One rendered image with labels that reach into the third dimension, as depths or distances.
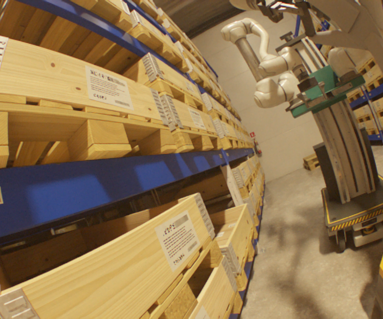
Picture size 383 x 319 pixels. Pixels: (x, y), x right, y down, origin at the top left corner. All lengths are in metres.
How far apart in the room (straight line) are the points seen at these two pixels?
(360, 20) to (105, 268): 0.74
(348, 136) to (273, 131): 4.40
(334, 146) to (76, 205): 1.62
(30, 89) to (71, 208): 0.30
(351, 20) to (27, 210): 0.79
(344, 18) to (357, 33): 0.04
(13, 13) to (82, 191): 1.03
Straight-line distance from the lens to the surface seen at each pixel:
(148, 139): 0.83
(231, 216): 1.78
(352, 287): 1.38
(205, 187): 2.01
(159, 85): 1.08
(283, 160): 5.89
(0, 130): 0.42
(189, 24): 9.60
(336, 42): 0.58
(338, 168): 1.64
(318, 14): 0.57
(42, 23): 1.41
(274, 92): 1.35
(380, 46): 0.47
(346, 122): 1.67
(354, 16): 0.47
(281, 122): 5.92
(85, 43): 1.51
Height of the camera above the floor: 1.03
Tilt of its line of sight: 6 degrees up
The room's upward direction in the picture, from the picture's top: 22 degrees counter-clockwise
